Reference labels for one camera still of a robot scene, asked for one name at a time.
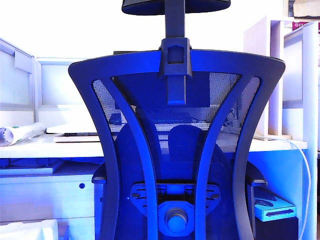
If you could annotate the brown cardboard box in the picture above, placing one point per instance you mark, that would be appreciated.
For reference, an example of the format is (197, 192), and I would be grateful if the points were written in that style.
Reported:
(303, 7)

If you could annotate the white desktop shelf organizer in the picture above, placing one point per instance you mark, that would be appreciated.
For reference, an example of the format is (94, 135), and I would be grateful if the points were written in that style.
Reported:
(257, 75)

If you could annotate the white closed laptop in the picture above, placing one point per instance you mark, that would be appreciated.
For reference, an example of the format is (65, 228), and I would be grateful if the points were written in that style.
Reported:
(70, 128)

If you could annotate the flat light wooden board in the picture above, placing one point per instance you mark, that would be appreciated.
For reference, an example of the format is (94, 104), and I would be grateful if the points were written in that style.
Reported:
(75, 138)

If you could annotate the white desk side panel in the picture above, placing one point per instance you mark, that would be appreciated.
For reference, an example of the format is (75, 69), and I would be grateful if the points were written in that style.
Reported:
(311, 75)

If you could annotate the white drawer cabinet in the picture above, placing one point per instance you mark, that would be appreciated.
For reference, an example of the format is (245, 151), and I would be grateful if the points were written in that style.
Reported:
(37, 195)

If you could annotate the white rear partition panel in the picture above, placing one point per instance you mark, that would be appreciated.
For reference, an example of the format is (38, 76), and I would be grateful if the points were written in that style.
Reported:
(55, 85)

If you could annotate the white foam block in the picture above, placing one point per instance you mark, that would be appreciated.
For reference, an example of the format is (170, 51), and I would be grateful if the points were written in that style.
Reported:
(25, 230)

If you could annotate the cyan cardboard box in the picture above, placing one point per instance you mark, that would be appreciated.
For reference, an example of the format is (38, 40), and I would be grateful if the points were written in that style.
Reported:
(275, 208)

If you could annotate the black box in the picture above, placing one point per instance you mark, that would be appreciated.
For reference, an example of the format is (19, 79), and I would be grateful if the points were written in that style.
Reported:
(277, 230)

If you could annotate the black mesh office chair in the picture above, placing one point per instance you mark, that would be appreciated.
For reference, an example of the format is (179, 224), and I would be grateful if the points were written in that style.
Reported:
(100, 75)

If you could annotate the under-desk keyboard tray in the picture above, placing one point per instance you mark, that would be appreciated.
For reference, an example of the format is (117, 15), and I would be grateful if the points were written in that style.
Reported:
(27, 168)

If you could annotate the white side partition panel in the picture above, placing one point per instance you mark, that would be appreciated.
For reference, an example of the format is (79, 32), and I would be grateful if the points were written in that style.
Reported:
(15, 82)

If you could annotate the pink printed box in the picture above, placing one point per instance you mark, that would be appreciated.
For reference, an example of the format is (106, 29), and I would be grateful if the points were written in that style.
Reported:
(298, 25)

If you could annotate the rolled white plastic sheet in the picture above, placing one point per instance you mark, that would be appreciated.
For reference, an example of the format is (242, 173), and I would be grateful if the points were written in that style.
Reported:
(15, 133)

